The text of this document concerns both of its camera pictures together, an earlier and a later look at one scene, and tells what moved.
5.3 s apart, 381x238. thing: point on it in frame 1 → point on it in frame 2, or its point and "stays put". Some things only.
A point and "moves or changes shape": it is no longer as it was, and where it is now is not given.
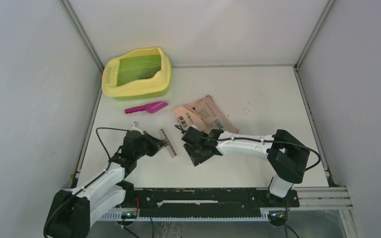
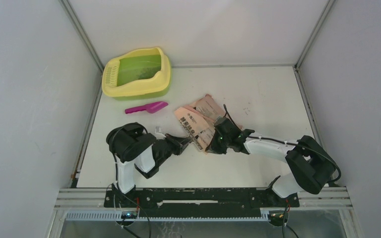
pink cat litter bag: (205, 114) stays put
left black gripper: (154, 145) → (177, 141)
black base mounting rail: (211, 200) stays put
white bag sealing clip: (166, 143) moves or changes shape
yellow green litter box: (138, 74) stays put
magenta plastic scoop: (151, 107) stays put
